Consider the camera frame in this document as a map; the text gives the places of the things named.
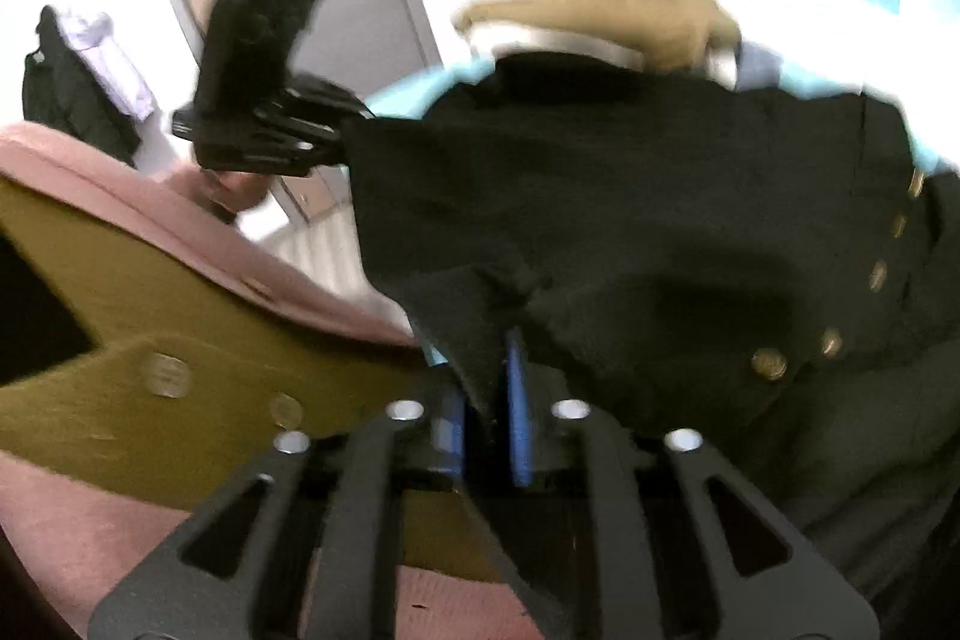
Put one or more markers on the lavender hanging shirt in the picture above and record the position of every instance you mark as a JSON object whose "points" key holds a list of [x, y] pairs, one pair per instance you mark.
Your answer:
{"points": [[112, 63]]}

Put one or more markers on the black jacket with gold buttons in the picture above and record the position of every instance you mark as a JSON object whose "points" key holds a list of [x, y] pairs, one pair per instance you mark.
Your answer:
{"points": [[637, 212]]}

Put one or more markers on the person's left hand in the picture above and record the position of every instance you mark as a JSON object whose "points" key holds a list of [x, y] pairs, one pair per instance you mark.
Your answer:
{"points": [[232, 194]]}

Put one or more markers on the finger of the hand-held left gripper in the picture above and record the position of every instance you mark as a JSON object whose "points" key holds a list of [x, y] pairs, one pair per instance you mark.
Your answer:
{"points": [[330, 100]]}

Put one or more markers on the teal patterned blanket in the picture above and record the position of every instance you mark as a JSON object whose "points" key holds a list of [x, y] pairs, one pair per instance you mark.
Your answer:
{"points": [[825, 81]]}

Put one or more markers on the dark hanging clothes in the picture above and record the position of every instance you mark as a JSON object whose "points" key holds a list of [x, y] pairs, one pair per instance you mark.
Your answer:
{"points": [[71, 100]]}

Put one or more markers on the person's pink and olive clothing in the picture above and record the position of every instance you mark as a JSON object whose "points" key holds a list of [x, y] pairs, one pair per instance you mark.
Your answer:
{"points": [[150, 325]]}

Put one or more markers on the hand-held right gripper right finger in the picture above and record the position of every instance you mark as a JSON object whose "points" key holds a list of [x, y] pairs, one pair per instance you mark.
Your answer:
{"points": [[519, 415]]}

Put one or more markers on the white garment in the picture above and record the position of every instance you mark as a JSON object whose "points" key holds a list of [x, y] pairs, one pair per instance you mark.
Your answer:
{"points": [[555, 44]]}

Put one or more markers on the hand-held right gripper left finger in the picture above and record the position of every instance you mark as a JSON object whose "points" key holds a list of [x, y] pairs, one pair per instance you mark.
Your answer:
{"points": [[448, 434]]}

